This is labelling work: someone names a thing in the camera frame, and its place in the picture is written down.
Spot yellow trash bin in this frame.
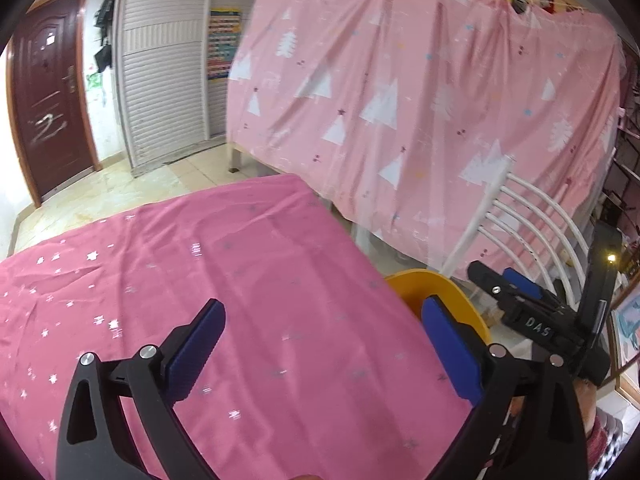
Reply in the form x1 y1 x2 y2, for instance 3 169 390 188
385 269 491 344

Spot person's right hand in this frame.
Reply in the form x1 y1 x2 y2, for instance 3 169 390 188
574 378 606 469

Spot white metal chair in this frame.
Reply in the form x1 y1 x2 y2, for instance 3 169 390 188
440 156 589 309

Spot pink star tablecloth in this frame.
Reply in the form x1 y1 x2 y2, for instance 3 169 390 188
0 173 476 480

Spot pink tree-print curtain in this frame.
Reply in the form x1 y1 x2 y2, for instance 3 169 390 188
227 0 622 268

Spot dark red door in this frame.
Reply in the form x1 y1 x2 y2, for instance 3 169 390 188
6 0 102 207

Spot white slatted wardrobe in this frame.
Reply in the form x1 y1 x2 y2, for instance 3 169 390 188
114 0 255 176

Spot black bags on hook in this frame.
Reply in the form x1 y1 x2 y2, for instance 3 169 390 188
94 0 116 73

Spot colourful wall poster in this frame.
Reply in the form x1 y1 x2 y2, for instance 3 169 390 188
207 8 242 80

